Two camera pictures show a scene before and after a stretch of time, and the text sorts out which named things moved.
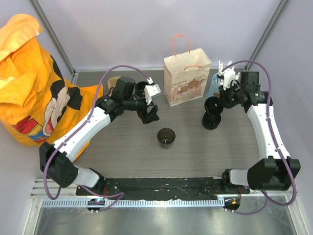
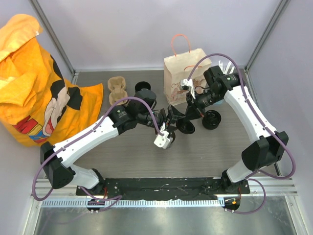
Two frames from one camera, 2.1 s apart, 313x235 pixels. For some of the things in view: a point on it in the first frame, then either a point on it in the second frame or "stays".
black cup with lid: [210, 121] stays
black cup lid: [213, 105] -> [185, 126]
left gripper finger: [152, 110] -> [171, 129]
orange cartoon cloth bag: [37, 104] stays
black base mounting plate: [113, 188] stays
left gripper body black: [142, 110] -> [164, 119]
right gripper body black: [231, 97] -> [193, 104]
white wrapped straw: [220, 68] stays
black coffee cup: [140, 91] stays
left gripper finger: [150, 118] -> [174, 114]
